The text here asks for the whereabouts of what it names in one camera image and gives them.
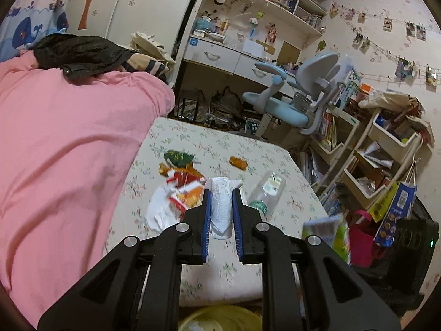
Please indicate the white bookshelf with books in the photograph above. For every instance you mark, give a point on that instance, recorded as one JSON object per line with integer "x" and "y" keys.
{"x": 334, "y": 127}

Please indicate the silver bags under desk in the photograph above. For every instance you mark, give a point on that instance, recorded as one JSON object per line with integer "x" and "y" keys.
{"x": 213, "y": 110}

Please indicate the beige canvas bag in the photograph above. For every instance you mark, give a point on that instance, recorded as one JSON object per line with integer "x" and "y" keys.
{"x": 148, "y": 43}

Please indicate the small orange snack packet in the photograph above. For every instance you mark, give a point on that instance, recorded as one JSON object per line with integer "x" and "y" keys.
{"x": 238, "y": 162}

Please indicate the light blue desk chair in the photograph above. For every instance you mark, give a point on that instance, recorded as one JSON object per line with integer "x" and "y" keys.
{"x": 296, "y": 89}

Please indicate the orange crinkled wrapper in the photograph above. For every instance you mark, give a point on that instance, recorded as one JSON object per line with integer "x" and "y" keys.
{"x": 193, "y": 173}

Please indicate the white tiered storage cart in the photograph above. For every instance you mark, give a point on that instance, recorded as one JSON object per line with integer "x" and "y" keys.
{"x": 379, "y": 158}

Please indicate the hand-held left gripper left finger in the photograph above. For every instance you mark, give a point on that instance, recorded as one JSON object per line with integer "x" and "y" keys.
{"x": 206, "y": 227}

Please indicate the white desk with hutch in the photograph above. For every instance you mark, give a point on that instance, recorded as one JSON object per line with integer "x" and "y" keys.
{"x": 241, "y": 24}

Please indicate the orange wrapper scrap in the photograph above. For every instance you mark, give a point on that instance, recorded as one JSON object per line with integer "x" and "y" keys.
{"x": 164, "y": 169}

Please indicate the white wardrobe with tree decal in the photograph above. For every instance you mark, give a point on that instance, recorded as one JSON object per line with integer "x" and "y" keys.
{"x": 137, "y": 3}

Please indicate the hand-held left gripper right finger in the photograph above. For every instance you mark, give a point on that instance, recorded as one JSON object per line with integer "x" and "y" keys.
{"x": 237, "y": 227}

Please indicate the white tissue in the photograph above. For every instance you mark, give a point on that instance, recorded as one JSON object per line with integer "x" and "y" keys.
{"x": 220, "y": 207}

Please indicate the red and white wrapper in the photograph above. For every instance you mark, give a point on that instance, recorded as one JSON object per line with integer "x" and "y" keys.
{"x": 187, "y": 194}

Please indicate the green crinkled wrapper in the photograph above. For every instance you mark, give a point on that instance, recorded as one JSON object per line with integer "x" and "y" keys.
{"x": 177, "y": 158}

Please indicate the black floor appliance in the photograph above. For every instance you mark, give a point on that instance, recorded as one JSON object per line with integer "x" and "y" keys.
{"x": 410, "y": 248}

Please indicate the striped beige cloth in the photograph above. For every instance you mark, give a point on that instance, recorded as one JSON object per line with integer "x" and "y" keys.
{"x": 148, "y": 63}

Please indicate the whale print curtain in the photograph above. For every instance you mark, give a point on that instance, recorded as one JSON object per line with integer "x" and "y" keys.
{"x": 27, "y": 24}

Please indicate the yellow paper bag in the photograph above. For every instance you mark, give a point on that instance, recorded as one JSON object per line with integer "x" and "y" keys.
{"x": 382, "y": 201}

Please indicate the beige cloth bag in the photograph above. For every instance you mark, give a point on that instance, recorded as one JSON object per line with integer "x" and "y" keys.
{"x": 389, "y": 100}

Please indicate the black jacket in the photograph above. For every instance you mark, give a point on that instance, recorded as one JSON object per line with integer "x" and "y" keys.
{"x": 79, "y": 55}

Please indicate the blue paper bag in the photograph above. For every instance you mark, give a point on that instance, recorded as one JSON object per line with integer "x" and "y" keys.
{"x": 396, "y": 213}

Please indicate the yellow waste bin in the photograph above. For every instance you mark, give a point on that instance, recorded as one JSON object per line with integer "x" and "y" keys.
{"x": 220, "y": 317}

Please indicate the pink blanket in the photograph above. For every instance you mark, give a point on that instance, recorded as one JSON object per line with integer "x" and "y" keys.
{"x": 69, "y": 144}

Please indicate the green and white carton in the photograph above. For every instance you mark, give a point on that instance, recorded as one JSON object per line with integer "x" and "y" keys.
{"x": 327, "y": 238}

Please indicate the floral bed sheet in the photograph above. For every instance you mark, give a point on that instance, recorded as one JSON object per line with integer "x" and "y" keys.
{"x": 213, "y": 151}

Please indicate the red bag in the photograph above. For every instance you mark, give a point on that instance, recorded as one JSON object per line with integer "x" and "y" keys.
{"x": 361, "y": 241}

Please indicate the clear plastic bottle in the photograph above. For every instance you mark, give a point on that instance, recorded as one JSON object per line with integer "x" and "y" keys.
{"x": 267, "y": 189}

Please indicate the white plastic bag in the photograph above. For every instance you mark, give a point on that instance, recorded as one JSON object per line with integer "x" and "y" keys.
{"x": 160, "y": 210}

